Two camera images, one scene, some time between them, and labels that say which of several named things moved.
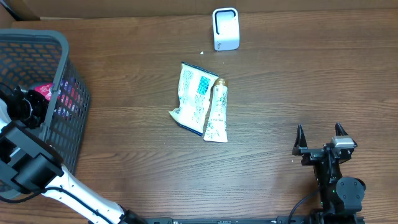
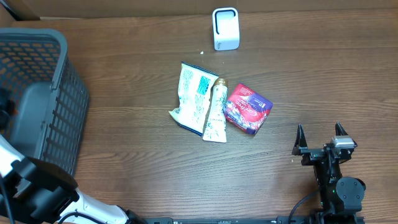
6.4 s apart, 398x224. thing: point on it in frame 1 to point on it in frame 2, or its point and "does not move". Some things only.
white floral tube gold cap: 216,126 does not move
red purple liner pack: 69,99 to 245,110
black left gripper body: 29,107 to 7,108
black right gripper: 311,154 does not move
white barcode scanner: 226,32 does not move
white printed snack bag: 194,88 does not move
